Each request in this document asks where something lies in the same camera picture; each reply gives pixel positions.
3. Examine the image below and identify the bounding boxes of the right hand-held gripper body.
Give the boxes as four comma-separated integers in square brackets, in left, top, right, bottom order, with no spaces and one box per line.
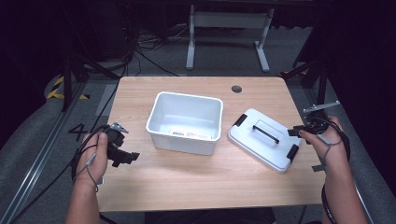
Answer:
[302,100,341,136]

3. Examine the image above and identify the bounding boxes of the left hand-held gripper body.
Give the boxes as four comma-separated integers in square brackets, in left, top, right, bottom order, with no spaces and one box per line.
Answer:
[104,121,130,157]

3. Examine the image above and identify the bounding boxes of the white lid with black handle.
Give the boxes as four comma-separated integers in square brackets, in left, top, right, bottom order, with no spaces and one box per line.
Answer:
[226,107,303,174]

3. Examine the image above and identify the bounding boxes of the white plastic storage box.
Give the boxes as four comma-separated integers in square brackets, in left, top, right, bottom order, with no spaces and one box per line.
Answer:
[145,91,224,157]

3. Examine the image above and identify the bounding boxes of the person's left hand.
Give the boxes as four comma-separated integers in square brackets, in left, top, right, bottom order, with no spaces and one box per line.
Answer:
[76,132,109,189]

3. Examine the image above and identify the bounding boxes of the person's right hand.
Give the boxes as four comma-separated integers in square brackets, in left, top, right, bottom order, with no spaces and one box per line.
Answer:
[298,116,350,175]

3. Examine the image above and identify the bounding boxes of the black tripod stand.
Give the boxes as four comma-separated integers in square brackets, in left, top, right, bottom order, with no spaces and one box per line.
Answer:
[277,54,332,107]
[60,51,121,114]

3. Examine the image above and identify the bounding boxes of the yellow and black floor tape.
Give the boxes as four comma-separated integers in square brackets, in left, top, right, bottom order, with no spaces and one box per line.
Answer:
[46,76,91,101]

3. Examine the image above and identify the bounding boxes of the person's dark clothing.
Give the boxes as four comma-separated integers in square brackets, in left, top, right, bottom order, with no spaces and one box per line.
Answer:
[144,206,277,224]

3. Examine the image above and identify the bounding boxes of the grey wrist cord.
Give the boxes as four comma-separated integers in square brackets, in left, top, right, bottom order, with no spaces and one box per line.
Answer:
[317,133,344,168]
[83,151,106,194]

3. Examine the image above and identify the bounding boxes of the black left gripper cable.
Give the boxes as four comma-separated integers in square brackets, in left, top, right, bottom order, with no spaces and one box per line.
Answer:
[11,123,110,224]

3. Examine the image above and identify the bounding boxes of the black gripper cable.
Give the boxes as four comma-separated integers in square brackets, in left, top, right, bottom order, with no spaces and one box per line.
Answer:
[11,123,110,224]
[313,116,352,224]

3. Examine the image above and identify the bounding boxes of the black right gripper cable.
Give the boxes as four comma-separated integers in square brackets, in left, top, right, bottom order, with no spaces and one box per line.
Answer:
[313,116,352,224]

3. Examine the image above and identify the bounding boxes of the grey metal floor rail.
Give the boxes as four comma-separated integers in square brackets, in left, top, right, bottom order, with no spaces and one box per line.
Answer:
[0,83,89,224]

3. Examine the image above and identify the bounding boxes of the long black floor cable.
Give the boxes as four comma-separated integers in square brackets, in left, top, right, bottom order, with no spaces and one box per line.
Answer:
[134,46,181,77]

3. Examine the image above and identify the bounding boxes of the tangle of black floor cables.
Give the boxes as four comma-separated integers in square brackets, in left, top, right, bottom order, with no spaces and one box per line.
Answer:
[133,23,194,54]

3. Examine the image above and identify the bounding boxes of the grey metal desk frame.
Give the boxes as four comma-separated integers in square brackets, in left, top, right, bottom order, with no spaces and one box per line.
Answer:
[185,4,276,74]

